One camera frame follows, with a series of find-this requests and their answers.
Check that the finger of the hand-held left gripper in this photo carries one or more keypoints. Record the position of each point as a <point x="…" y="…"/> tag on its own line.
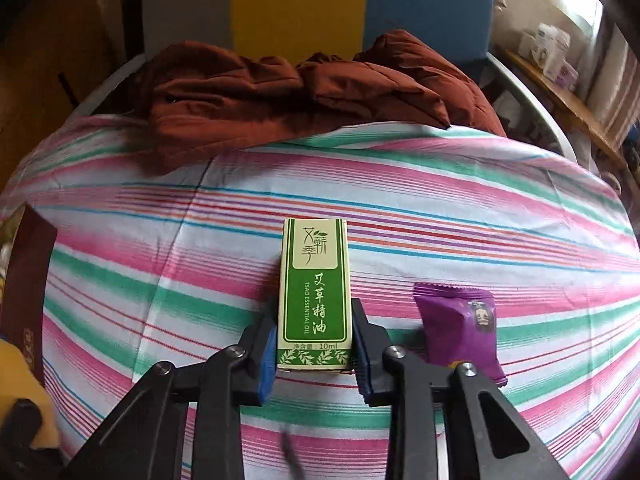
<point x="20" y="427"/>

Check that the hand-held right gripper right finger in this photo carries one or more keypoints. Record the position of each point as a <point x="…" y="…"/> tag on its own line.
<point x="361" y="370"/>

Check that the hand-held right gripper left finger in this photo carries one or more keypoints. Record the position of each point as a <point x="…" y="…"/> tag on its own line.
<point x="270" y="360"/>

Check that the green and cream small box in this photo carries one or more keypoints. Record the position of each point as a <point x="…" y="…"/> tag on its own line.
<point x="312" y="300"/>

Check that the purple snack packet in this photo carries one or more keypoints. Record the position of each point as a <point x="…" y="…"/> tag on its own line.
<point x="455" y="325"/>

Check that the dark red box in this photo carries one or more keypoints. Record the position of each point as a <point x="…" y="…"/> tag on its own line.
<point x="30" y="270"/>

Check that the rust brown jacket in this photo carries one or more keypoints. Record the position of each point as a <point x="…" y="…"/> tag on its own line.
<point x="210" y="110"/>

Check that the rust brown quilted cloth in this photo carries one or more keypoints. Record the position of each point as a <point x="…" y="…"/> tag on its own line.
<point x="400" y="80"/>

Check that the wooden side table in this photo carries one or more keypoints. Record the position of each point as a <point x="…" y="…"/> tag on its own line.
<point x="565" y="100"/>

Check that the pale purple box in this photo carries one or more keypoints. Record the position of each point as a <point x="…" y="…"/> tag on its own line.
<point x="567" y="77"/>

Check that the colour-block padded headboard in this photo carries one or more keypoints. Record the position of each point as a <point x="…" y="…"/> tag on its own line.
<point x="300" y="0"/>

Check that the white carton box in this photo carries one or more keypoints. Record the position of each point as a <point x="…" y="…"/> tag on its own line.
<point x="542" y="50"/>

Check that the beige curtain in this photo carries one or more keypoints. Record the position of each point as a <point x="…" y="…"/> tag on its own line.
<point x="620" y="90"/>

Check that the grey bed rail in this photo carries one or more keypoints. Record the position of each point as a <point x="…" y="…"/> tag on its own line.
<point x="530" y="105"/>

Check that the white bed rail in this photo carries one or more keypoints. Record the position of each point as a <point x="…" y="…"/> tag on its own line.
<point x="110" y="82"/>

